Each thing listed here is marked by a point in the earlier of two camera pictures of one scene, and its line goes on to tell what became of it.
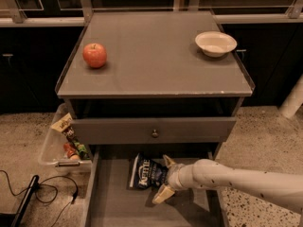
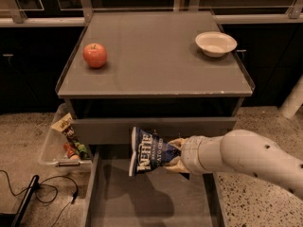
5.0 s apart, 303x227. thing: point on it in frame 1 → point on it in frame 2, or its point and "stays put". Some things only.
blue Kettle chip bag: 148,174 → 148,150
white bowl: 216,43 stays put
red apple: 95,55 stays put
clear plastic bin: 58,150 stays put
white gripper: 173,176 → 191,154
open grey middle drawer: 111,202 stays put
